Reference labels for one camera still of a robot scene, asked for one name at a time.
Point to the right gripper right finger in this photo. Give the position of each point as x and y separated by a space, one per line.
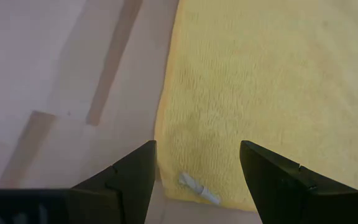
291 196

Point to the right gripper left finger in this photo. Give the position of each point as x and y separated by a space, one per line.
132 186

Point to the yellow microfiber towel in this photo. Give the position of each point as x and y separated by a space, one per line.
259 93

